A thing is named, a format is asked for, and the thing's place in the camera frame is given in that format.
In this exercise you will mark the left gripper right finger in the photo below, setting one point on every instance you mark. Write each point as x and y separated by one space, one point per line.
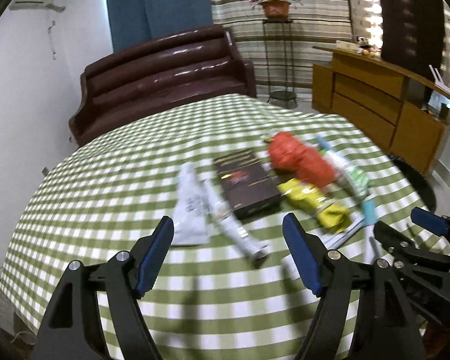
309 254

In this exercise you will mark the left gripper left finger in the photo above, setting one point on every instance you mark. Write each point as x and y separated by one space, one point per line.
148 254

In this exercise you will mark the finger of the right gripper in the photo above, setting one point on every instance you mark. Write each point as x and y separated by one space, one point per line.
399 246
438 225

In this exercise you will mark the white pouch wrapper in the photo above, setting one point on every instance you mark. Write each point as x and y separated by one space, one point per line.
190 211

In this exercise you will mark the black lined trash bin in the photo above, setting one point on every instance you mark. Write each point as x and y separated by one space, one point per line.
418 182

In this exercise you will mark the yellow snack wrapper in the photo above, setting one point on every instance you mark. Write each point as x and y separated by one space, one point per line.
332 216

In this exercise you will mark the white long stick wrapper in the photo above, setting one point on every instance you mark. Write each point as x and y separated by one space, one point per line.
253 249

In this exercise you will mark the green white clear wrapper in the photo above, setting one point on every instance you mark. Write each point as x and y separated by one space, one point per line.
348 176

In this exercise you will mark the black rectangular box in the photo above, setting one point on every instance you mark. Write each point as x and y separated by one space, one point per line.
247 185

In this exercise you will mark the red crumpled plastic bag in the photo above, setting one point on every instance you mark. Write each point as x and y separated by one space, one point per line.
288 154

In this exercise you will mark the brown wooden sideboard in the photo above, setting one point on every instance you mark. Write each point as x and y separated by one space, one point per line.
386 102

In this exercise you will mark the green checkered tablecloth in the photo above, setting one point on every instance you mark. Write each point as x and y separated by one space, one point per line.
224 290

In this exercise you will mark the white wifi router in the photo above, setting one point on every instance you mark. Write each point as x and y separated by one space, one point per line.
439 82

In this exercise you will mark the dark brown leather sofa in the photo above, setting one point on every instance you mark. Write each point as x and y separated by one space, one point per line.
159 75

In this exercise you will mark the mickey mouse plush toy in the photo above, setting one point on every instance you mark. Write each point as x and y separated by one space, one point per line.
365 48

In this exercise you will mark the white box on sideboard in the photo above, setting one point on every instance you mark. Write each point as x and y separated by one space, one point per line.
347 45

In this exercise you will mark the dark purple curtain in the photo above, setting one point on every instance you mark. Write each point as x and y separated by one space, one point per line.
413 34

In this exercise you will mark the patterned white sheer curtain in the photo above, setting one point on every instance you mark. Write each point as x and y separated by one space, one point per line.
366 21

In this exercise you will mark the black metal plant stand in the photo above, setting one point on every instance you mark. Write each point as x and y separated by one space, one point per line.
280 66

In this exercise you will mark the striped beige curtain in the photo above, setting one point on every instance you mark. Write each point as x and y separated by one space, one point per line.
317 24

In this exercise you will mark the blue curtain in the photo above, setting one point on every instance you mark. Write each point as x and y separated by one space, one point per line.
135 21

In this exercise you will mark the potted plant orange pot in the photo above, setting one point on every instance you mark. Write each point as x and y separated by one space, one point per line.
275 9

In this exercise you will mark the white air conditioner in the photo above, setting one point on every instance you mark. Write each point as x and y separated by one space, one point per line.
35 5

